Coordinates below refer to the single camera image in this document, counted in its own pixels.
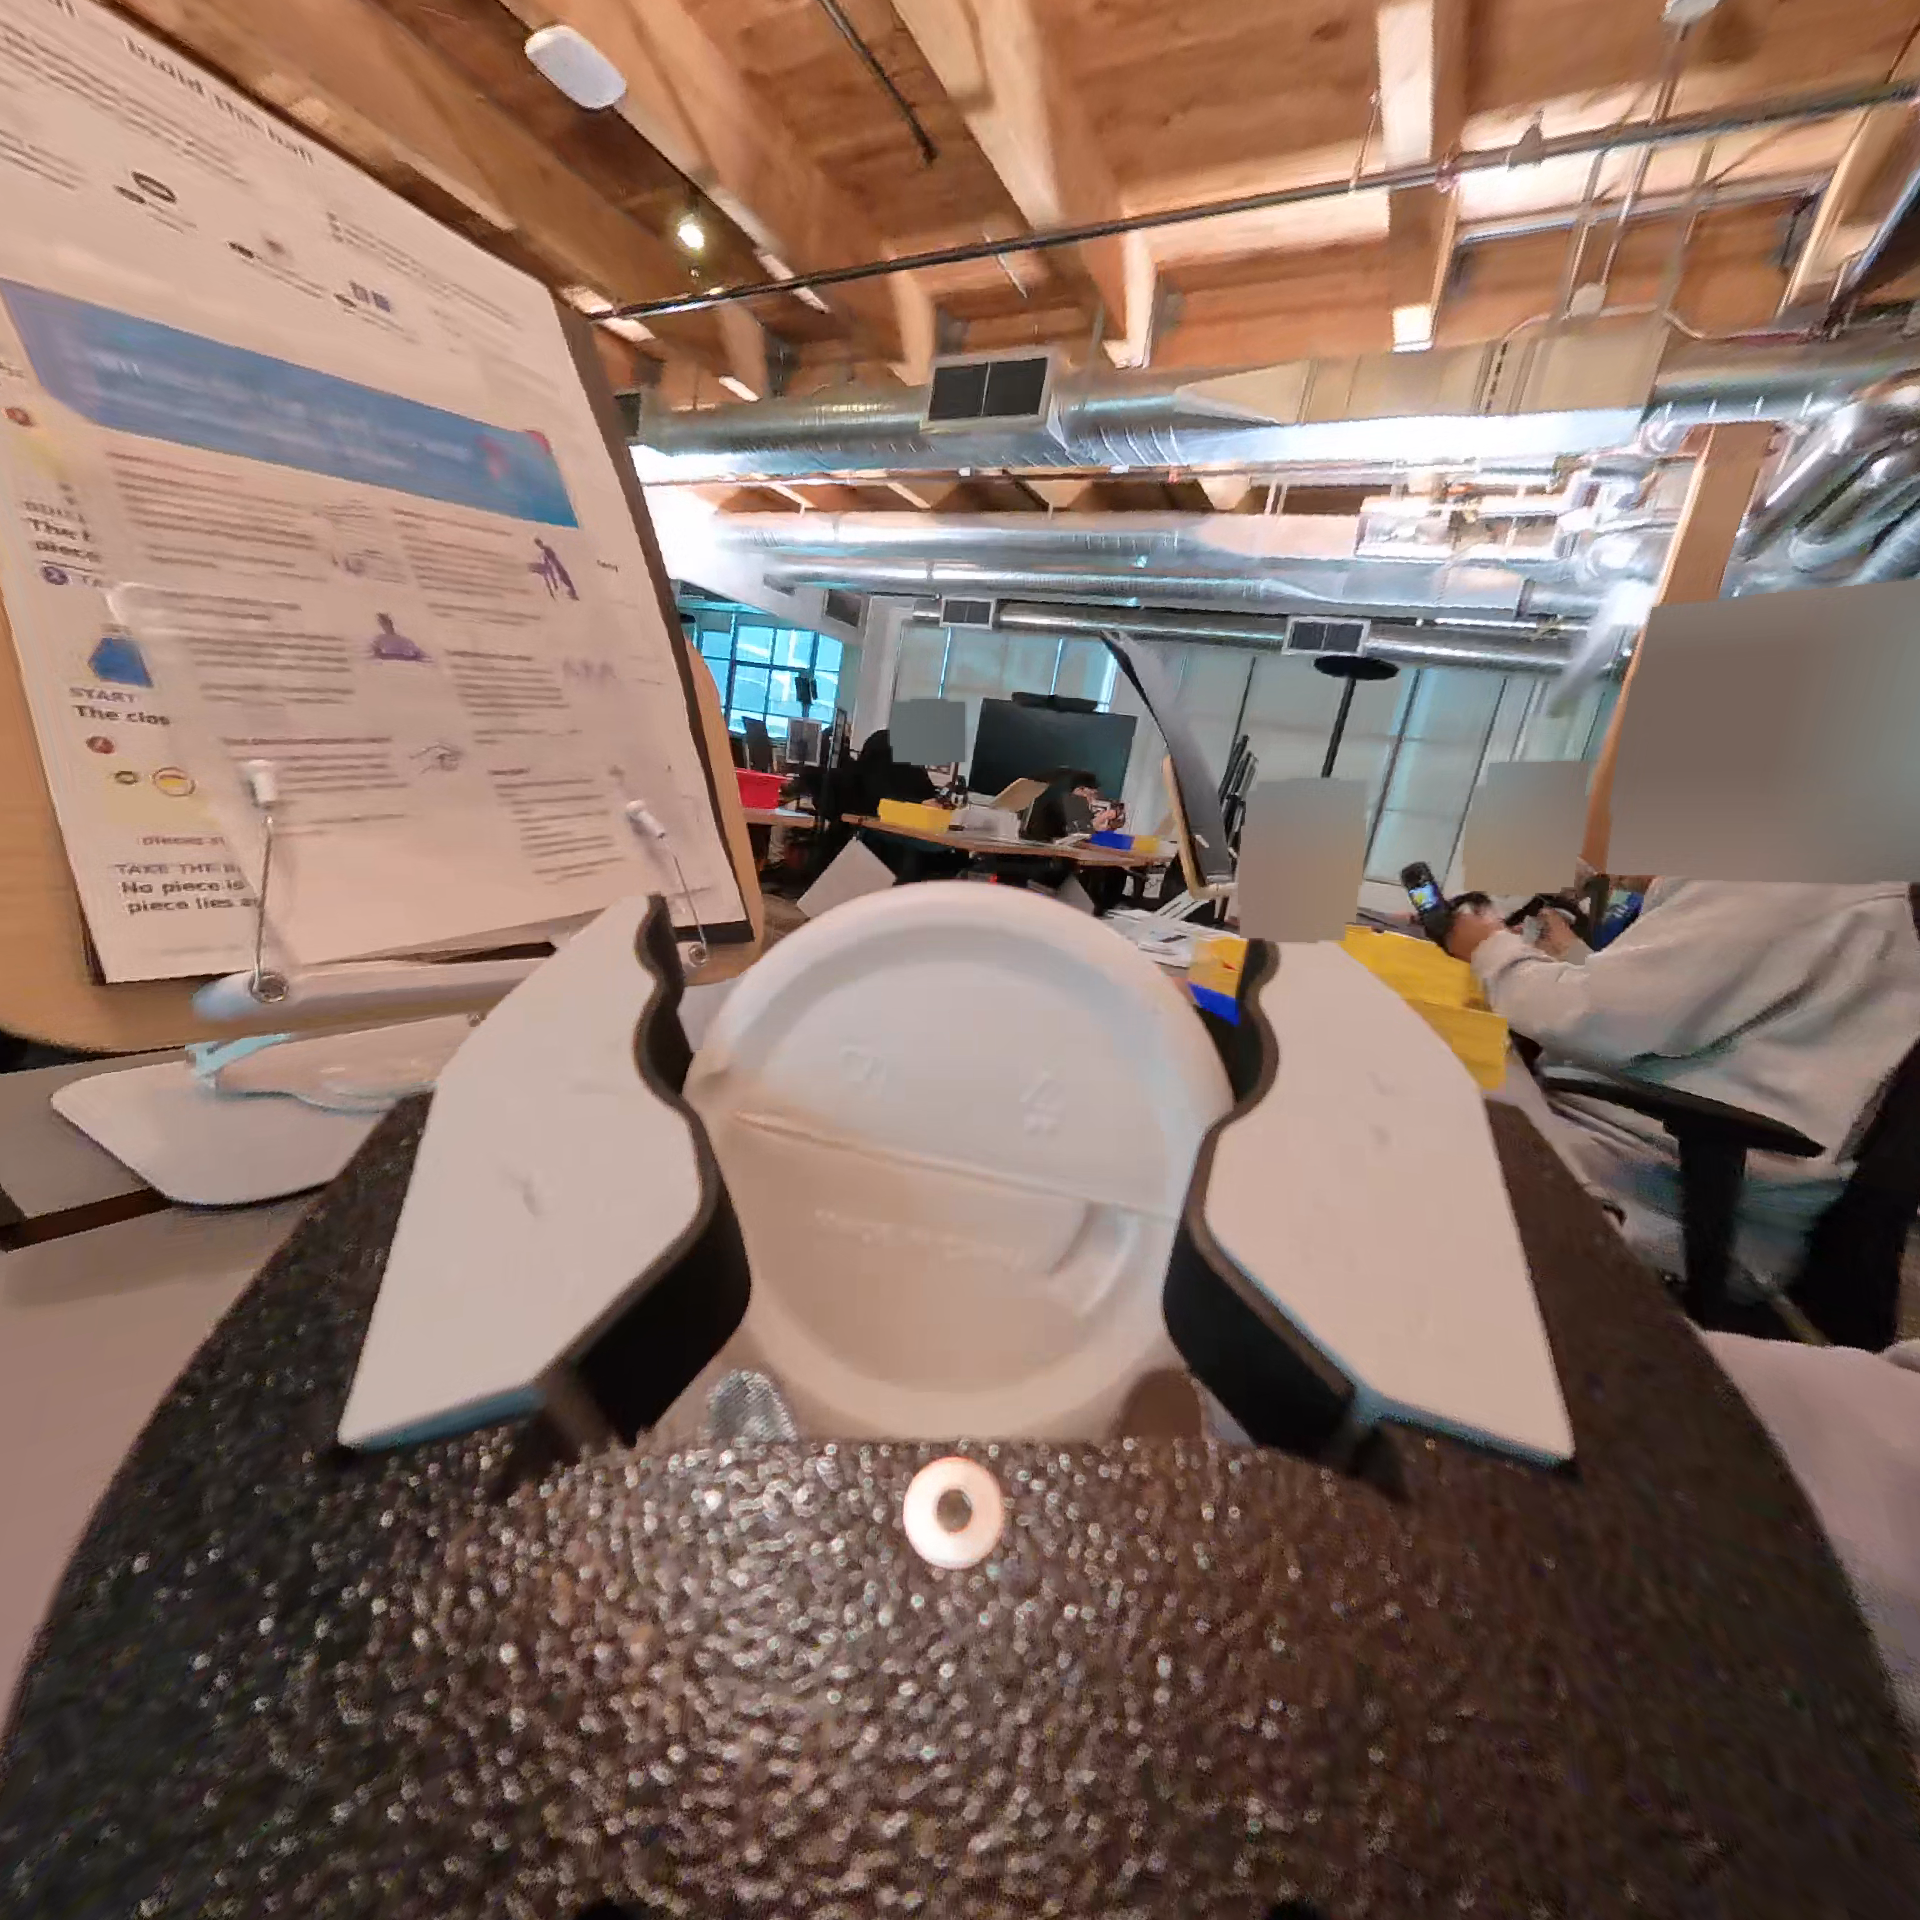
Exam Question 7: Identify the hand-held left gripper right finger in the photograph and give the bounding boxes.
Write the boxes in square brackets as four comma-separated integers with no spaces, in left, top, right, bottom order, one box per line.
[1158,936,1578,1495]

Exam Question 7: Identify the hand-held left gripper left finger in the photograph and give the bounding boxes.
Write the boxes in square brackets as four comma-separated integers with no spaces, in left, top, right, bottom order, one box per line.
[334,891,753,1456]

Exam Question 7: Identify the white plastic bottle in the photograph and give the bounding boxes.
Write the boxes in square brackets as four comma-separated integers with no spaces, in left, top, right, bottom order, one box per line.
[679,880,1260,1446]

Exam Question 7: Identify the grey desk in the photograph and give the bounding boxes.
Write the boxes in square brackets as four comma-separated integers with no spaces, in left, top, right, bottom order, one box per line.
[0,1036,496,1697]

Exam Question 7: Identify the yellow plastic bin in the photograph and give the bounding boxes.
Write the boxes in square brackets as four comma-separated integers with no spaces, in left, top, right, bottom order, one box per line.
[1340,922,1512,1092]

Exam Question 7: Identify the black floor lamp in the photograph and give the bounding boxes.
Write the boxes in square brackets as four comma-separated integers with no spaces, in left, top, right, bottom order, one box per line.
[1316,651,1407,785]

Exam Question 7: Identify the person's grey clothing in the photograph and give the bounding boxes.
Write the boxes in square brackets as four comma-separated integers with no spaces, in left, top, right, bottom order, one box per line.
[1709,1334,1920,1697]

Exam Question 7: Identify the distant work table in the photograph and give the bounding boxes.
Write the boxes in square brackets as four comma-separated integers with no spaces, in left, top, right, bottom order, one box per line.
[749,803,1185,874]

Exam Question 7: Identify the black computer monitor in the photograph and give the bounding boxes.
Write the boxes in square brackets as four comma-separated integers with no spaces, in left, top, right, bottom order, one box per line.
[967,697,1142,804]

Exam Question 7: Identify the wooden pillar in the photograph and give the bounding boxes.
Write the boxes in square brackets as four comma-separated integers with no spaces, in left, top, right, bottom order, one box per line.
[1586,420,1782,880]

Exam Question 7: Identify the white ceiling device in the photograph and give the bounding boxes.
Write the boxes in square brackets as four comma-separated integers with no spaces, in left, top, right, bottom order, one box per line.
[521,24,632,113]

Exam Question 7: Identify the silver air duct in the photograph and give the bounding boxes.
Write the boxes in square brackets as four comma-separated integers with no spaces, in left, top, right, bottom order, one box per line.
[630,344,1920,505]
[719,503,1653,618]

